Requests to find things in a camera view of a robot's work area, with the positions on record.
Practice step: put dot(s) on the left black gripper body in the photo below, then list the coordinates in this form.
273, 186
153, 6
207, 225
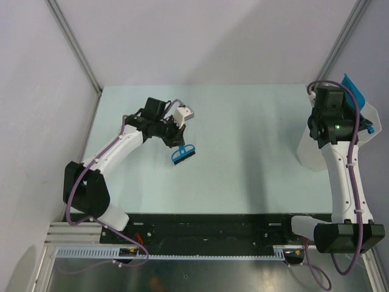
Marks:
171, 132

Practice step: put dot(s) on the blue hand brush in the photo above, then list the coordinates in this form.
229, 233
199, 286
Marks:
182, 153

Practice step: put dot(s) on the blue dustpan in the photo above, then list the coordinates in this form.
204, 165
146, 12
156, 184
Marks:
348, 83

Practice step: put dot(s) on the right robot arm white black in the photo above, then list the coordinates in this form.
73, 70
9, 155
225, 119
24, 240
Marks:
330, 142

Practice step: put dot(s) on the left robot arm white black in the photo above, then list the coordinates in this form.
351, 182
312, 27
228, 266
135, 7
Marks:
85, 188

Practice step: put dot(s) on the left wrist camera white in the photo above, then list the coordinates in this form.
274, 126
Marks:
181, 115

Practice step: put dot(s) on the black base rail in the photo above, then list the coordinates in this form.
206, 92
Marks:
211, 235

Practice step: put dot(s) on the aluminium frame rail left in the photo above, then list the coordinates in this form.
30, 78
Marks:
63, 234

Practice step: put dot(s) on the left aluminium frame post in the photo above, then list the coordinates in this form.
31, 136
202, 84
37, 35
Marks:
73, 43

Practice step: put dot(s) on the aluminium frame post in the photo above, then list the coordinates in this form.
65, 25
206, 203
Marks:
73, 43
345, 34

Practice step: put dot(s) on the right aluminium frame post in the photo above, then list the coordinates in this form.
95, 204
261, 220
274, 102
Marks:
345, 34

